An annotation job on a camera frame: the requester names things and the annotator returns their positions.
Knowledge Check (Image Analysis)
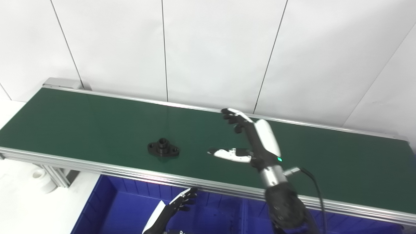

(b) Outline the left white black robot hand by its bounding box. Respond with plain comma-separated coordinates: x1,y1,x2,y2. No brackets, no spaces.
142,188,198,234

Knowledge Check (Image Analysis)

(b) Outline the green conveyor belt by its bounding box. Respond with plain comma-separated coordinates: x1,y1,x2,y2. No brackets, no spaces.
0,87,416,215
0,77,416,228

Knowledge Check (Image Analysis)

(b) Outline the aluminium conveyor leg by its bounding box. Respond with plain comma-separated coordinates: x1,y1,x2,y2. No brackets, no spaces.
32,162,80,189

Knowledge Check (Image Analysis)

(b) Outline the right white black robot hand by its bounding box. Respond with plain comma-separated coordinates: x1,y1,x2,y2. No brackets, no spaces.
207,108,283,172

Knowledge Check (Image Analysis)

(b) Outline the black flange part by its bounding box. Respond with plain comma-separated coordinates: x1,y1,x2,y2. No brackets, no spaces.
147,138,180,159

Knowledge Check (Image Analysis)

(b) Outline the blue plastic bin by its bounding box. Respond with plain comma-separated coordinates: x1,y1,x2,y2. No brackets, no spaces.
242,198,416,234
70,175,247,234

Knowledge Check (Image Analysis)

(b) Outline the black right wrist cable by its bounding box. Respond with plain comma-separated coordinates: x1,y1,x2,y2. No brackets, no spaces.
284,166,329,234

